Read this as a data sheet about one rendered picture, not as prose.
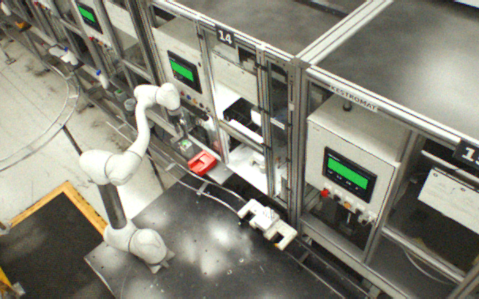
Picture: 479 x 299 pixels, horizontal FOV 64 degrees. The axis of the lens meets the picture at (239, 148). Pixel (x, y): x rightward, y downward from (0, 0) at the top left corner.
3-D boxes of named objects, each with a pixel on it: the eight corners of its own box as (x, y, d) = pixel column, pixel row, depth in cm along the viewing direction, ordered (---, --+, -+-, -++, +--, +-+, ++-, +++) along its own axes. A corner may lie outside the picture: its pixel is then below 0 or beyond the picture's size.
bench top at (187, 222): (85, 259, 258) (83, 257, 255) (200, 164, 303) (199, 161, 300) (246, 457, 182) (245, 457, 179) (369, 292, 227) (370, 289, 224)
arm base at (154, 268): (157, 279, 240) (155, 275, 236) (137, 257, 252) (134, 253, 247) (180, 259, 248) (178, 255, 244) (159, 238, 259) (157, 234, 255)
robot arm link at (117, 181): (138, 151, 201) (115, 146, 204) (120, 179, 190) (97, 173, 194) (145, 166, 211) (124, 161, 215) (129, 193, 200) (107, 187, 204)
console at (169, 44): (167, 92, 251) (148, 30, 217) (199, 70, 263) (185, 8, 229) (210, 120, 230) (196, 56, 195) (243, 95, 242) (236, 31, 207)
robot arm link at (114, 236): (131, 259, 241) (102, 250, 247) (145, 240, 253) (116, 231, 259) (102, 165, 194) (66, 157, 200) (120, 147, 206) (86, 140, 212)
